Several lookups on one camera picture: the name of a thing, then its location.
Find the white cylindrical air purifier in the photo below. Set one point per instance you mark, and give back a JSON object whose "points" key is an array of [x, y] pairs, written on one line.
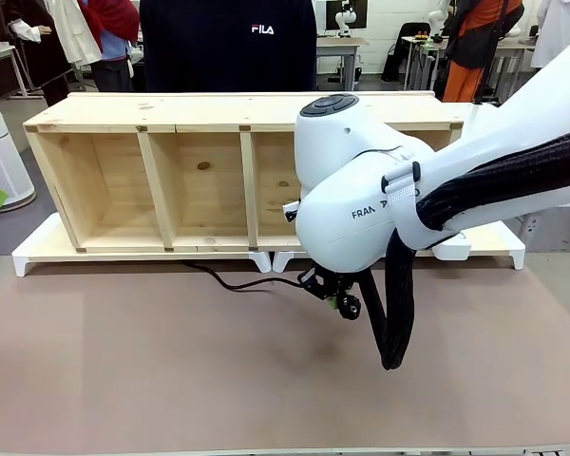
{"points": [[0, 142]]}

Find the white lab coat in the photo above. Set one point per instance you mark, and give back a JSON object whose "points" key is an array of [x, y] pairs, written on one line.
{"points": [[78, 33], [558, 33]]}

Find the black computer monitor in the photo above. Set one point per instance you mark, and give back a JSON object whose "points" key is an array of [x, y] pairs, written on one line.
{"points": [[358, 14]]}

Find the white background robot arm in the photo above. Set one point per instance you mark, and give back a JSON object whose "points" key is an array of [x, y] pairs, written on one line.
{"points": [[436, 16]]}

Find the mannequin in dark coat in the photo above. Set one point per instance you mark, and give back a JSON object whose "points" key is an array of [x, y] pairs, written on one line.
{"points": [[43, 52]]}

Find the person in black FILA sweater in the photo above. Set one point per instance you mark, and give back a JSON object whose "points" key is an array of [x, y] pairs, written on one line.
{"points": [[228, 52]]}

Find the white riser stand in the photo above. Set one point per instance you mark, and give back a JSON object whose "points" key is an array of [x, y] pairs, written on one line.
{"points": [[499, 242], [43, 247]]}

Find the mannequin in red and blue clothes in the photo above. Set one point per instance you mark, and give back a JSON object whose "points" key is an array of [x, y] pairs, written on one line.
{"points": [[116, 43]]}

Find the light wooden shelf unit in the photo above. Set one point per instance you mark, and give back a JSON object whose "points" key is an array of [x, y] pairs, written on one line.
{"points": [[123, 190]]}

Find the mannequin in orange and black clothes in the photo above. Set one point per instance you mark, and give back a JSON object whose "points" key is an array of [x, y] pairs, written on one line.
{"points": [[470, 43]]}

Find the black office chair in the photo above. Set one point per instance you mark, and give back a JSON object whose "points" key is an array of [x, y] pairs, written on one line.
{"points": [[399, 52]]}

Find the small white background robot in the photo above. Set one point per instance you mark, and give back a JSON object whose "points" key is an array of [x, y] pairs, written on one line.
{"points": [[344, 19]]}

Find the grey office table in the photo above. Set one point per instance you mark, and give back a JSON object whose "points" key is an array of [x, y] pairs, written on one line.
{"points": [[420, 40], [339, 43], [0, 52], [515, 47]]}

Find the white Franka right robot arm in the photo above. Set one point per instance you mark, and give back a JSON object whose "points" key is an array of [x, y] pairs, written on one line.
{"points": [[342, 157]]}

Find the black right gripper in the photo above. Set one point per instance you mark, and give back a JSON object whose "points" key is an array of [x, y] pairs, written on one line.
{"points": [[339, 282]]}

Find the small white box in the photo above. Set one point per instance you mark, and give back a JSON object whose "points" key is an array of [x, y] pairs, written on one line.
{"points": [[453, 249]]}

